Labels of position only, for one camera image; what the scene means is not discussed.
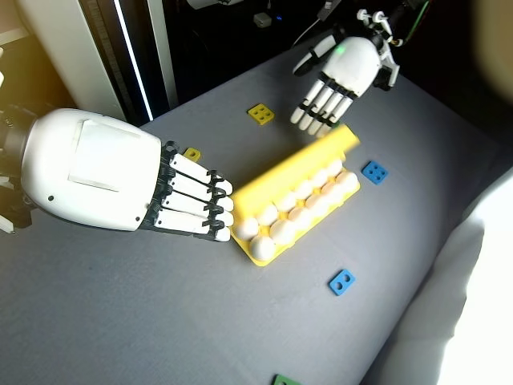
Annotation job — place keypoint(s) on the black rail with light strip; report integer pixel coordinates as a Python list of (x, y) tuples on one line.
[(126, 80)]

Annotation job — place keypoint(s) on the yellow four-hole square block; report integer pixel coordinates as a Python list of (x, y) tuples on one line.
[(261, 113)]

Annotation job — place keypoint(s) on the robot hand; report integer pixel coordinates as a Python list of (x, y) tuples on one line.
[(88, 168), (352, 66)]

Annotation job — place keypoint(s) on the blue two-hole block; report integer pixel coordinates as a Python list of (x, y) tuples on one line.
[(340, 292)]

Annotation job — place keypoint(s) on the white stand column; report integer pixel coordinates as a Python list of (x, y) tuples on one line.
[(72, 60)]

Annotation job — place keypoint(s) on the grey table cloth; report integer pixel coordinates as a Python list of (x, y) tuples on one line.
[(401, 240)]

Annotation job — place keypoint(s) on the blue four-hole square block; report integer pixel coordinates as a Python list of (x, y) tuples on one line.
[(375, 172)]

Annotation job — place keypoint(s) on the white device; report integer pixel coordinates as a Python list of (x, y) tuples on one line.
[(216, 3)]

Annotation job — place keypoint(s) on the yellow egg carton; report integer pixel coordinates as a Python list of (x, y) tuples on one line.
[(288, 164)]

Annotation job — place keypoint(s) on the white toy egg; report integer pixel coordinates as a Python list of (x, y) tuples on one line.
[(286, 201), (305, 189), (347, 181), (300, 216), (262, 246), (282, 232), (336, 167), (246, 229), (268, 214), (316, 203), (331, 191), (321, 177)]

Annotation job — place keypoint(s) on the yellow triangle holed block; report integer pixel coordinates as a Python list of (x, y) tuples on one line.
[(187, 153)]

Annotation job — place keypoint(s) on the green holed block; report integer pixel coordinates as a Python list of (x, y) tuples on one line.
[(285, 380)]

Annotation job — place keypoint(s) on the white post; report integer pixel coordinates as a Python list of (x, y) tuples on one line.
[(162, 52)]

